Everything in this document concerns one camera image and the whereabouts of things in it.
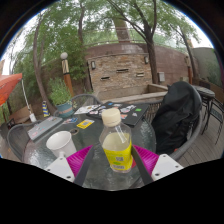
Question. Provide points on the grey laptop with stickers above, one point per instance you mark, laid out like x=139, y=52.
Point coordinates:
x=45, y=127

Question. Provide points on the black metal patio chair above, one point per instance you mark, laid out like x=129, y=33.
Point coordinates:
x=216, y=115

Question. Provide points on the small blue printed card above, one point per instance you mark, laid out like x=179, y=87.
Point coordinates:
x=70, y=120

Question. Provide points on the white ceramic mug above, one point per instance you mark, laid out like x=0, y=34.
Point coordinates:
x=61, y=145

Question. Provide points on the grey wall box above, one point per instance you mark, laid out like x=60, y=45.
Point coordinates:
x=161, y=76

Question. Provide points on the orange patio umbrella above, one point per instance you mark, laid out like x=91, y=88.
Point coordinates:
x=8, y=88

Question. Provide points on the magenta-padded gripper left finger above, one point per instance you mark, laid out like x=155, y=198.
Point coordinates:
x=78, y=161

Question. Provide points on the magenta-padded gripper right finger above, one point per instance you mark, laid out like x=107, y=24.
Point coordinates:
x=148, y=160

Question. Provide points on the potted green plant, blue pot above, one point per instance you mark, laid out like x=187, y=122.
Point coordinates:
x=61, y=96

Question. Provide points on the grey chair carrying jacket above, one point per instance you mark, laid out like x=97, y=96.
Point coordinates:
x=188, y=146

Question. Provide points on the wooden bench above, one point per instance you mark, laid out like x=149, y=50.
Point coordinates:
x=20, y=115

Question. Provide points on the blue and yellow striped cone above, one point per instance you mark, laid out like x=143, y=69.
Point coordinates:
x=45, y=109

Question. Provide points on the black jacket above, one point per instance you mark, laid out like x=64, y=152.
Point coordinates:
x=176, y=116

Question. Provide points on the black wall lamp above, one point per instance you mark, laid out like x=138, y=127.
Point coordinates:
x=93, y=65
x=146, y=60

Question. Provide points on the white printed booklet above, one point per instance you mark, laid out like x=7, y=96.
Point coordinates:
x=86, y=109

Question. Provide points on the black laptop with stickers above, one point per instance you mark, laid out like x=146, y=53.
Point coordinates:
x=133, y=115

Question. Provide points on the yellow card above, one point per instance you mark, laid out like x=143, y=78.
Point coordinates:
x=85, y=123

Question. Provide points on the clear bottle with yellow label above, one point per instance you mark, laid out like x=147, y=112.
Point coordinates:
x=116, y=150

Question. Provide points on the round dark patio table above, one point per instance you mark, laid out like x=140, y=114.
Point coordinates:
x=205, y=91

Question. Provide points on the striped lamp post, globe light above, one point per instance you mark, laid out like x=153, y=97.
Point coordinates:
x=66, y=76

